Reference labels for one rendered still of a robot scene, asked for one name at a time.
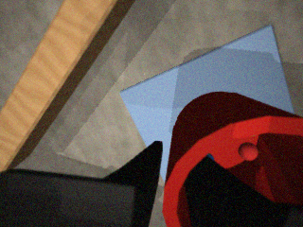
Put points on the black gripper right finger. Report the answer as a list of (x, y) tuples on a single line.
[(216, 198)]

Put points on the light brown wooden bar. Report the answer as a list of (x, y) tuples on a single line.
[(72, 43)]

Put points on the red ball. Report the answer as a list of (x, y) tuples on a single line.
[(248, 151)]

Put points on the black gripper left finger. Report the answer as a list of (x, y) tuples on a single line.
[(124, 198)]

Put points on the red cup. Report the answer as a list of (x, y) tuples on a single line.
[(218, 123)]

